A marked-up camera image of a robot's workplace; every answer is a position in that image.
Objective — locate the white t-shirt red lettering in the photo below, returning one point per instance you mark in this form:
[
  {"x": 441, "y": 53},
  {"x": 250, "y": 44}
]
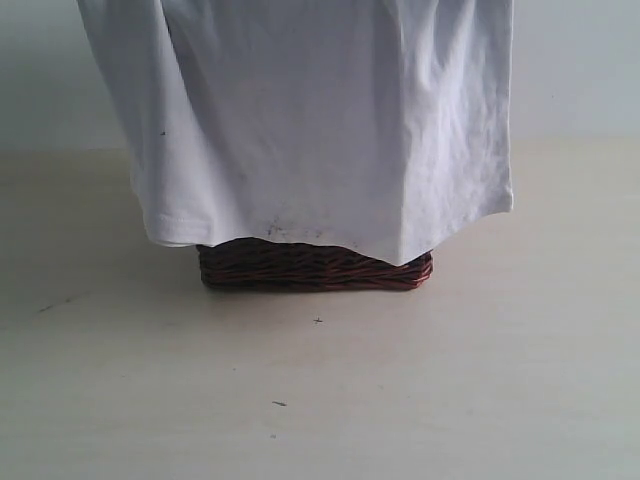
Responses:
[{"x": 378, "y": 126}]

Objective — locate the dark red wicker basket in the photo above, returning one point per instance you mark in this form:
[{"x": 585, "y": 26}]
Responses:
[{"x": 251, "y": 264}]

